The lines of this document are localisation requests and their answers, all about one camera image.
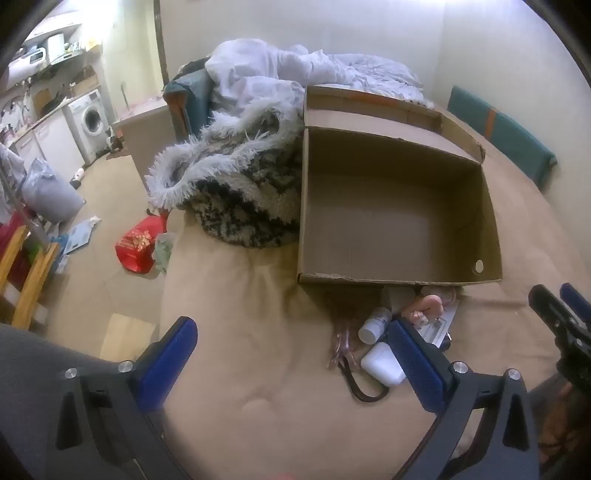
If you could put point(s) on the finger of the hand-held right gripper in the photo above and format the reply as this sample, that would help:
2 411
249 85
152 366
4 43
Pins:
549 309
577 304

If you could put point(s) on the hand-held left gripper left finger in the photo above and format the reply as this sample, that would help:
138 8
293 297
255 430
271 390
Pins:
168 360

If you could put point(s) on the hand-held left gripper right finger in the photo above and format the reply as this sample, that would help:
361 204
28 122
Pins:
418 369

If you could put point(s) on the white earbuds case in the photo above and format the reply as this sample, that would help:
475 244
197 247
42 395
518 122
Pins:
381 364

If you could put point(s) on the white remote control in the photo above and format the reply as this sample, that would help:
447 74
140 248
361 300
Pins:
438 325

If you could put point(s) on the white pill bottle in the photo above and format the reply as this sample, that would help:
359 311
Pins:
374 325

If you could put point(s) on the pink soft item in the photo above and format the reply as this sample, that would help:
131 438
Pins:
429 305

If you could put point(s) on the brown cardboard box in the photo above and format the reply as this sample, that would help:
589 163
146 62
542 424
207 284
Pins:
392 221

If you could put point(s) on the flat cardboard piece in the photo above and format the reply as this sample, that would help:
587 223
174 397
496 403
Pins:
129 337

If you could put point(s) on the crumpled green white paper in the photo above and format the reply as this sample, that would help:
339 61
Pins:
165 251

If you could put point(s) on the red gift bag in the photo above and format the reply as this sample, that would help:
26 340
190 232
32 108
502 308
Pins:
136 249

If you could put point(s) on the papers on floor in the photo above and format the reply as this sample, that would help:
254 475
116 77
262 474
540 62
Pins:
81 235

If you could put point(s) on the yellow wooden rack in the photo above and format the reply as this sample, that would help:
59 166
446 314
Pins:
32 277

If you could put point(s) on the teal cushion with orange stripe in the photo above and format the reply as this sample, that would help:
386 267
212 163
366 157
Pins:
512 138

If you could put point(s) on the grey bag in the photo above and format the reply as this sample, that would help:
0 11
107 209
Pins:
48 194

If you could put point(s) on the beige side table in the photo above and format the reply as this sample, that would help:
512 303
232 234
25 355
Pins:
147 138

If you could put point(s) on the hanging light clothes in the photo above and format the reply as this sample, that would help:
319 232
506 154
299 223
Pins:
9 180

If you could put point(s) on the white kitchen cabinets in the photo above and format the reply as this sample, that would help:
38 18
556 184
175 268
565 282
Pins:
51 138

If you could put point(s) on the white washing machine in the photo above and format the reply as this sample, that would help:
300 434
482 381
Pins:
92 120

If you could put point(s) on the teal pillow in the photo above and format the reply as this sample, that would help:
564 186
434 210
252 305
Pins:
194 101

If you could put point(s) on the white duvet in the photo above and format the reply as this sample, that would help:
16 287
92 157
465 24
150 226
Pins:
258 78

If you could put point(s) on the white appliance with display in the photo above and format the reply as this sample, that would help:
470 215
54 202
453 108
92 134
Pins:
30 59

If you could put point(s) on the white box appliance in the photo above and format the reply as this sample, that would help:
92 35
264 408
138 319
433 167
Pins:
55 46

